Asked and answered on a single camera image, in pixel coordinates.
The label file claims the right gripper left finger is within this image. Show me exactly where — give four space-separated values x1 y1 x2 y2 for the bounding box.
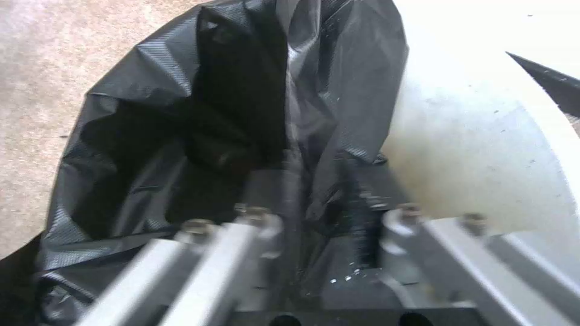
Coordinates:
81 169 296 326

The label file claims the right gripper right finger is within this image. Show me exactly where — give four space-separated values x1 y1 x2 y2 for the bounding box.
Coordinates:
347 158 580 326

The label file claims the black plastic trash bag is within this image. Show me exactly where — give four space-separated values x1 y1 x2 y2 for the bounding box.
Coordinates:
0 0 411 326

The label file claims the white round trash bin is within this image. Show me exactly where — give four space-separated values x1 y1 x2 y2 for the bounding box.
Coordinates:
379 0 580 238

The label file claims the black pointed wedge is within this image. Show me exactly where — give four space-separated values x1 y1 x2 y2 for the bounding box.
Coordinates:
504 51 580 115

